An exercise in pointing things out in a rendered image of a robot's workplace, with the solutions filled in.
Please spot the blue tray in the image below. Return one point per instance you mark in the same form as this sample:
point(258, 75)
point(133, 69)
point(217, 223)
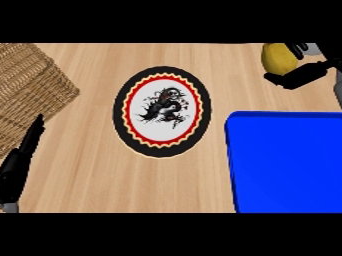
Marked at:
point(297, 163)

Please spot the yellow lemon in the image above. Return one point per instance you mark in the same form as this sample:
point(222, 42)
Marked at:
point(278, 60)

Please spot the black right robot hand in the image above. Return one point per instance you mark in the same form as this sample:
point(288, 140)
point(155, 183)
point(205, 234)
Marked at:
point(322, 61)

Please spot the black-rimmed decorated plate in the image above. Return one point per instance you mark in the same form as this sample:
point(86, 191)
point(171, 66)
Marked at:
point(163, 112)

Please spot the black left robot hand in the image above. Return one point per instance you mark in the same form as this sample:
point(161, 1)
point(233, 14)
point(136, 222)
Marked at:
point(16, 170)

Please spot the woven wicker basket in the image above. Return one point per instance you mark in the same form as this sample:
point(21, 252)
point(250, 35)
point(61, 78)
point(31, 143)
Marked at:
point(16, 90)

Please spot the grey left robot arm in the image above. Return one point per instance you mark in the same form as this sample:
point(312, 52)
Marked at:
point(9, 207)

